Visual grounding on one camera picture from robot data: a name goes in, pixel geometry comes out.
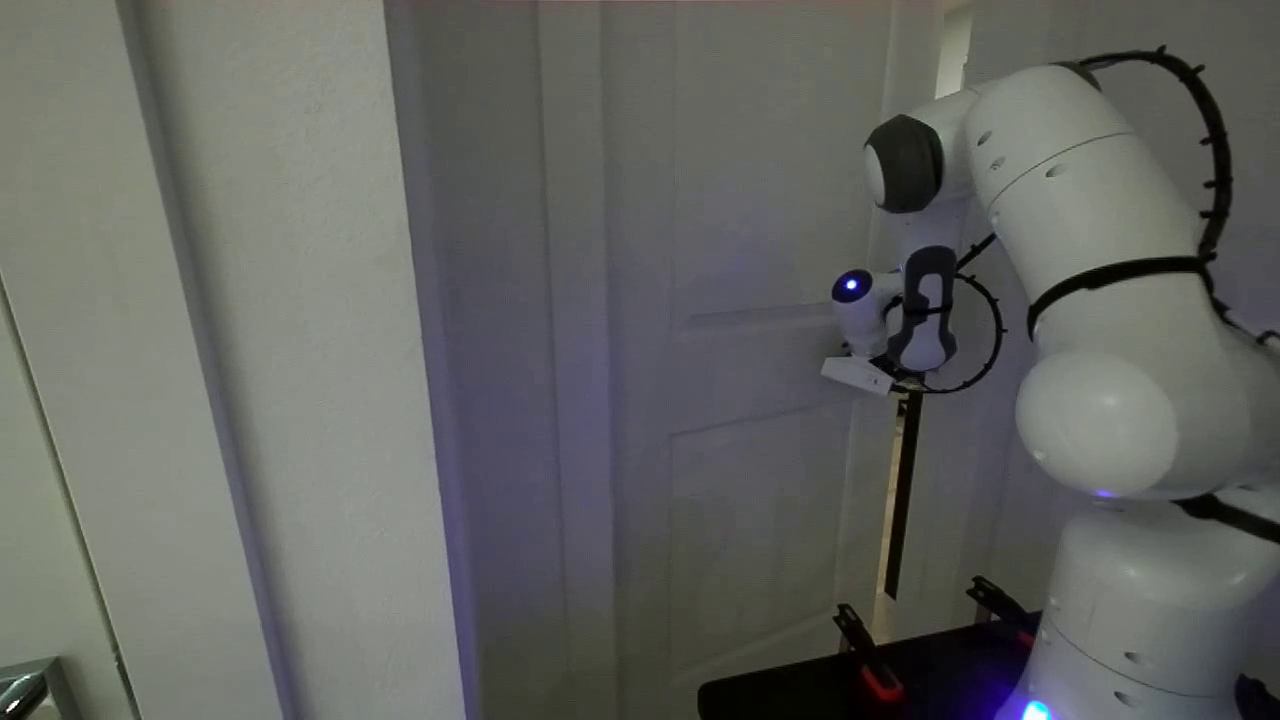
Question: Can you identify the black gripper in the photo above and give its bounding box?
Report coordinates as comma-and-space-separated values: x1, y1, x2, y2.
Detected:
882, 347, 932, 404

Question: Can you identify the white panel door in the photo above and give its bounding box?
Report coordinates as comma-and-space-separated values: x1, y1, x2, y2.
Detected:
596, 0, 923, 693

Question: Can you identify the white panelled door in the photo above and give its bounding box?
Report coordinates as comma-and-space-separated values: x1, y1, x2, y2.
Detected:
383, 0, 964, 720

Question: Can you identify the black base board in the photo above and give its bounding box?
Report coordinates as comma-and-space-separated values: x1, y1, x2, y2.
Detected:
697, 615, 1071, 720

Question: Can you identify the chrome metal fixture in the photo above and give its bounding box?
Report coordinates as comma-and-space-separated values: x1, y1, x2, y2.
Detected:
0, 656, 64, 720

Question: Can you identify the wrist camera on mount plate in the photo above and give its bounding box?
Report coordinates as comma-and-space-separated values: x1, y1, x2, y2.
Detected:
817, 347, 900, 401

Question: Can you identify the black clamp with red handles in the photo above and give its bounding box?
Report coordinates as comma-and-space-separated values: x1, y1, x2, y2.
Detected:
828, 600, 913, 706
964, 572, 1048, 653

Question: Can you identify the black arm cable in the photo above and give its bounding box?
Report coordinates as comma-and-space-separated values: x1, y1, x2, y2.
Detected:
874, 44, 1280, 537

